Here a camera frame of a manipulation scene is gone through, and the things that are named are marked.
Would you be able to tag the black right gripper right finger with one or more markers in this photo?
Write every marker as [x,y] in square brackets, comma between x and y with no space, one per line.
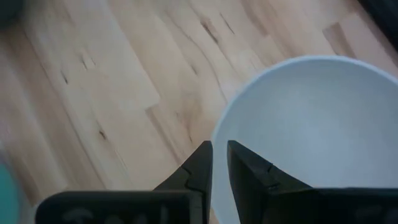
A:
[258,186]

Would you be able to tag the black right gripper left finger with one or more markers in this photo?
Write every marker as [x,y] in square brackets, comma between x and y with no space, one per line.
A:
[192,174]

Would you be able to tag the white bowl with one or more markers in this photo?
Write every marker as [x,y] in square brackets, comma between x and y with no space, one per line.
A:
[311,124]

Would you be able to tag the teal bowl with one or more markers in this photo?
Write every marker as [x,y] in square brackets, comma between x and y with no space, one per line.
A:
[6,196]

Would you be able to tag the black aluminium table frame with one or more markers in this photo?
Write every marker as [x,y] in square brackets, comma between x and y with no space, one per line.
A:
[385,15]

